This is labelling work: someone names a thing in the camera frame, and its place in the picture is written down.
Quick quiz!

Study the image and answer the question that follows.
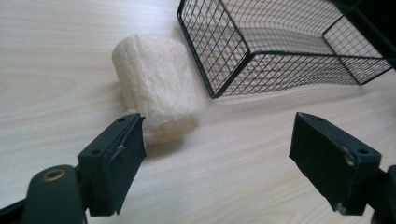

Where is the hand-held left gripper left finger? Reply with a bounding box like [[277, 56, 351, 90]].
[[77, 113, 148, 217]]

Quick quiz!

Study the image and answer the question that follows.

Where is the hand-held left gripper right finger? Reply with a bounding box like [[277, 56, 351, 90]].
[[289, 112, 383, 217]]

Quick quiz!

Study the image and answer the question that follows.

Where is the cream fluffy towel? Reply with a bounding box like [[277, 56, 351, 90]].
[[111, 34, 207, 147]]

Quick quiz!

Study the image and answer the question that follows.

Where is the black wire mesh basket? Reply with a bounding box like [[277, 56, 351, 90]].
[[177, 0, 394, 100]]

